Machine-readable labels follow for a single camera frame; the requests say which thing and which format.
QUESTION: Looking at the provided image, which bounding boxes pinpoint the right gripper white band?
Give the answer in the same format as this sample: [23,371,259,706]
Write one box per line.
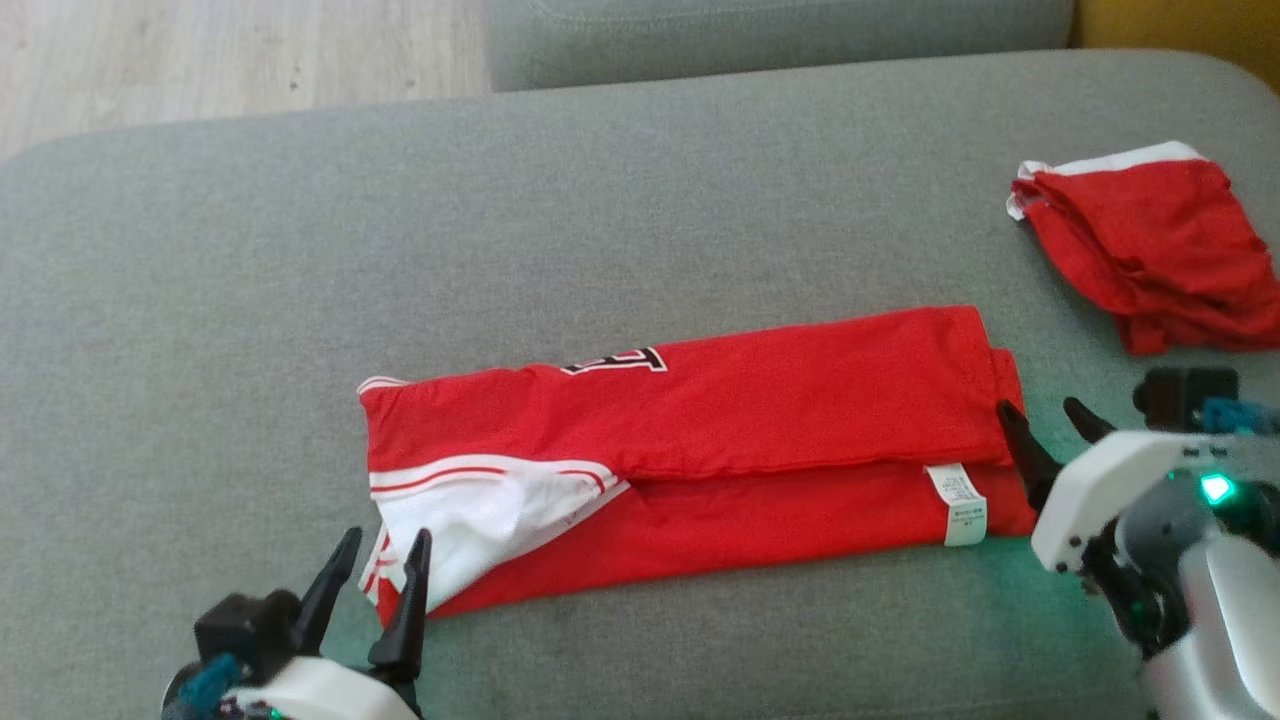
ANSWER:
[995,397,1280,661]

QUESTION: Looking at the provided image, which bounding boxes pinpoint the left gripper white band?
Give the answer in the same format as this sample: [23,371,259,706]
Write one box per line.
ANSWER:
[225,527,433,720]

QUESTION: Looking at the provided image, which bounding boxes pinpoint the red shorts white stripes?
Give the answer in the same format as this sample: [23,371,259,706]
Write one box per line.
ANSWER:
[1006,141,1280,356]

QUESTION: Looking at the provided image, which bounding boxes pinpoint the red jersey black white print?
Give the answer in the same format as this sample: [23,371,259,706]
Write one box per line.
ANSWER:
[357,305,1041,621]

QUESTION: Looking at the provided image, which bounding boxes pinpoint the large grey sofa seat cushion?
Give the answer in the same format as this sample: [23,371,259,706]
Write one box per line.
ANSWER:
[0,48,1280,720]

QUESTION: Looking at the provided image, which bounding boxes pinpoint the mustard yellow furniture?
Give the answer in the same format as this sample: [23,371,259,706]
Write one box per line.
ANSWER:
[1070,0,1280,96]

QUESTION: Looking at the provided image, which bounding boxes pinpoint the grey sofa cushion with seam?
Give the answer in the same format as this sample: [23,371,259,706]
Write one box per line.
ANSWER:
[483,0,1076,93]

